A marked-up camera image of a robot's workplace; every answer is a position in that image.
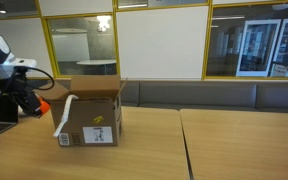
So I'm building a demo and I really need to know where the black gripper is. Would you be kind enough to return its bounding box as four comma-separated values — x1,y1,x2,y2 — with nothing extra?
2,77,42,119

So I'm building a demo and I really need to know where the white braided rope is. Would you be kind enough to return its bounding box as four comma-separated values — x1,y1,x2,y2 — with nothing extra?
52,94,80,138

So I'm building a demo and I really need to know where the open cardboard shipping box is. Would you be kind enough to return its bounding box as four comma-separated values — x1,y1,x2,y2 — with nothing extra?
33,74,128,148

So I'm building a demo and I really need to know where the small ceiling spotlight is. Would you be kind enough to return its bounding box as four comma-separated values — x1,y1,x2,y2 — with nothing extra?
0,1,8,15

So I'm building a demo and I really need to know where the grey upholstered bench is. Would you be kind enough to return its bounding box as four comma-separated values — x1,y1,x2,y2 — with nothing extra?
27,79,288,114

